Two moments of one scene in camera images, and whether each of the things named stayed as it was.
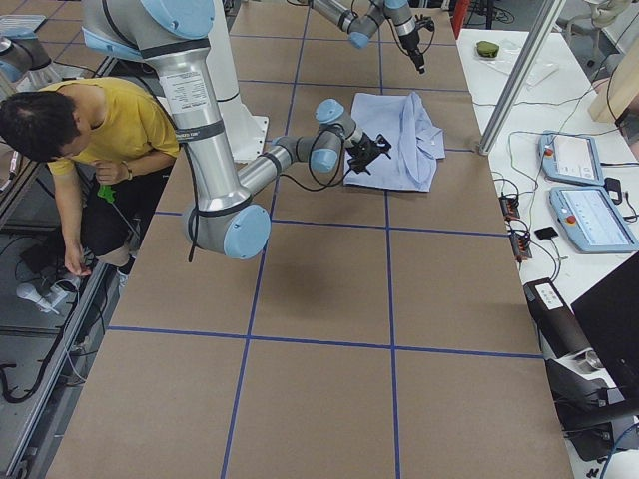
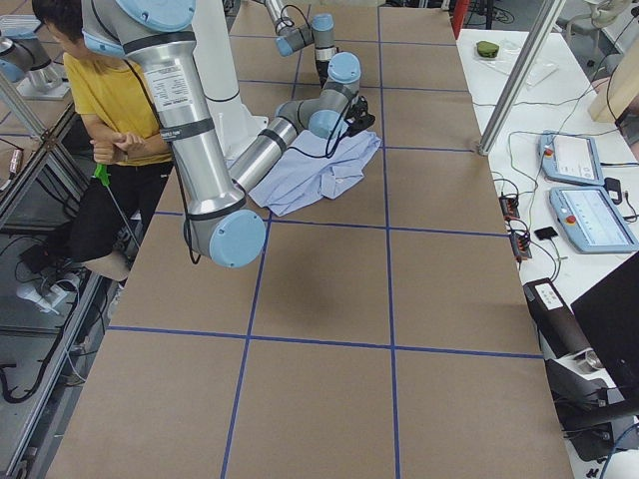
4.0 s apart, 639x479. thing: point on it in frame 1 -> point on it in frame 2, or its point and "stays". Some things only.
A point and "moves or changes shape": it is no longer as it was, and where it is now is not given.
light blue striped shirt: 398,147 moves or changes shape
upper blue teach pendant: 570,157 stays
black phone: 546,234 stays
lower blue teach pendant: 591,221 stays
